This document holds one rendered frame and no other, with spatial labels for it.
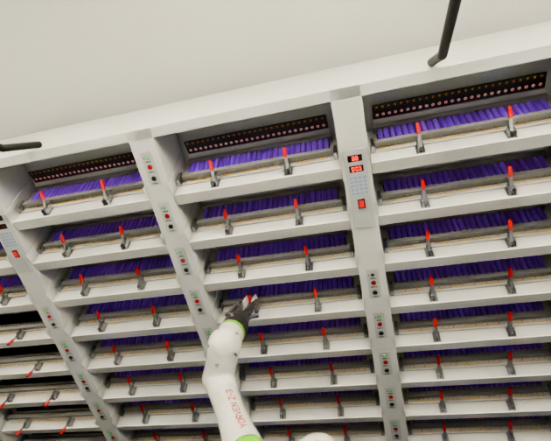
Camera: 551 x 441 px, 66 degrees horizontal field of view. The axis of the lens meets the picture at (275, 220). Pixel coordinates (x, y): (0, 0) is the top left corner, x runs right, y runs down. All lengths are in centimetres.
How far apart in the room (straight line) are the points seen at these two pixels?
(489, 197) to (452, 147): 22
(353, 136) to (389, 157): 14
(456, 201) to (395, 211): 20
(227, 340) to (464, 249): 87
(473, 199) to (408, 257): 30
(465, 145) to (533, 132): 20
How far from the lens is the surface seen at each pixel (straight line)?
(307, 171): 144
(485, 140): 149
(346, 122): 139
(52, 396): 254
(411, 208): 151
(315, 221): 152
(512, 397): 216
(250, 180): 149
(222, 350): 140
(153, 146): 154
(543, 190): 160
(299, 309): 174
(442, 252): 161
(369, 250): 155
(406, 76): 138
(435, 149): 146
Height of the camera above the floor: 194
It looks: 23 degrees down
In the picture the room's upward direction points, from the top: 14 degrees counter-clockwise
